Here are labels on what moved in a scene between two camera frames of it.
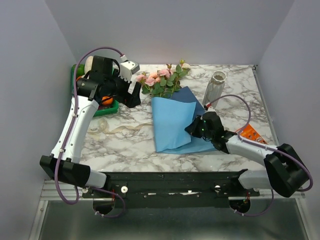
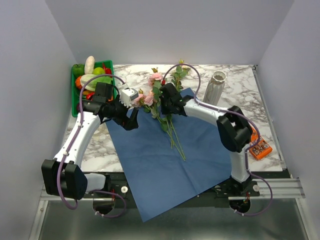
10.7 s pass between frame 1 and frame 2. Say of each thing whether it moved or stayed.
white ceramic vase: stayed
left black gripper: moved
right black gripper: moved
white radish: stayed
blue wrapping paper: moved
